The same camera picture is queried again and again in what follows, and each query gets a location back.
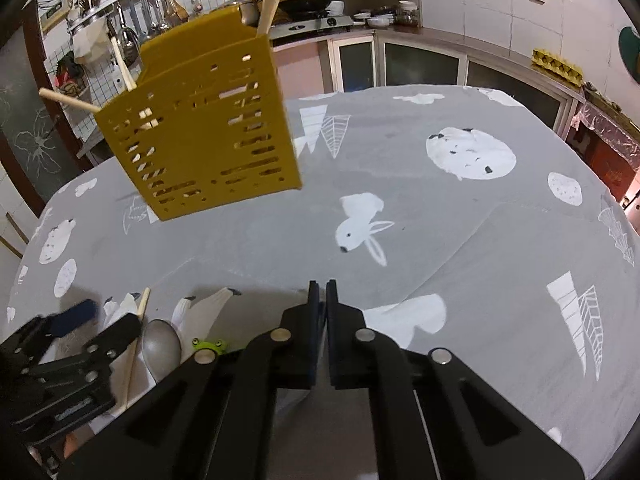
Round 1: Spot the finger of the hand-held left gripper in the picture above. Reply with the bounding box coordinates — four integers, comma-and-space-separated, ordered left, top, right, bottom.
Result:
0, 299, 99, 362
27, 312, 144, 387

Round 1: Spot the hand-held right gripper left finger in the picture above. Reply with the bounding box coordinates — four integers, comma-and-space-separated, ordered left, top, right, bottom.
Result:
59, 280, 326, 480

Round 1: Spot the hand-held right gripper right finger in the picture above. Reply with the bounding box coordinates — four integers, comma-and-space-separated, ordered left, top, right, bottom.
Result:
326, 280, 584, 480

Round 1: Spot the metal spoon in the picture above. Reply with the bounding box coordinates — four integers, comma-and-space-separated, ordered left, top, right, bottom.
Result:
140, 318, 182, 384

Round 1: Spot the yellow perforated utensil holder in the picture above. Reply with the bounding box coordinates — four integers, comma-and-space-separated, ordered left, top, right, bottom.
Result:
94, 1, 304, 222

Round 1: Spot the row of hanging kitchen utensils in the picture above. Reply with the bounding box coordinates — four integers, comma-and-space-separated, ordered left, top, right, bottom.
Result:
107, 0, 191, 61

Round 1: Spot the grey printed tablecloth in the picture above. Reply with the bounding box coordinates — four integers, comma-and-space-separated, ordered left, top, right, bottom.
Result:
5, 84, 640, 480

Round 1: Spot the brown glass panel door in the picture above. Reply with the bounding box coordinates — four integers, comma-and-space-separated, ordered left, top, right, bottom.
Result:
0, 0, 98, 221

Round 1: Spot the red hanging bundle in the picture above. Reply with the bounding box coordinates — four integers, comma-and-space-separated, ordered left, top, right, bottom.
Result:
53, 52, 89, 96

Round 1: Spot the white hanging cloth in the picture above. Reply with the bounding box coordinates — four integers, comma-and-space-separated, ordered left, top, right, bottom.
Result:
69, 22, 111, 66

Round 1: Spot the gas stove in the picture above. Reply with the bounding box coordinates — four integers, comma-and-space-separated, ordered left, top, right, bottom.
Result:
269, 14, 355, 42

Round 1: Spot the steel kitchen counter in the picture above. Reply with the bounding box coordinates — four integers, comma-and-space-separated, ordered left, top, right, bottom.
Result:
270, 22, 586, 144

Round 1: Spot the steel cooking pot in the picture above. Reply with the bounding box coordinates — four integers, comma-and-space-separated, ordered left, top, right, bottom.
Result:
237, 0, 264, 27

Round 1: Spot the glass jar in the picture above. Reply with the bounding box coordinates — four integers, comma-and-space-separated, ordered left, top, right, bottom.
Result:
397, 0, 420, 27

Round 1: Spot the black wok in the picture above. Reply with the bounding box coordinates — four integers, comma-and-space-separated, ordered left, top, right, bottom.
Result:
277, 0, 346, 14

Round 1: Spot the lace-covered side table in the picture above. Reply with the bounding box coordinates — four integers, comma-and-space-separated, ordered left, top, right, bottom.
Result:
569, 84, 640, 207

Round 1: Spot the yellow egg carton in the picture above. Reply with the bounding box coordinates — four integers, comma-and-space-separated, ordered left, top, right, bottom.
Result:
530, 48, 586, 84

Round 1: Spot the white wall meter box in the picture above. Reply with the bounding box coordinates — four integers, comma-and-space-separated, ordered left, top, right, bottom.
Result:
39, 0, 69, 31

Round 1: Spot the green round wall plaque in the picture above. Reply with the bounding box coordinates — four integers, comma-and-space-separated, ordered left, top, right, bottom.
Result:
618, 25, 640, 86

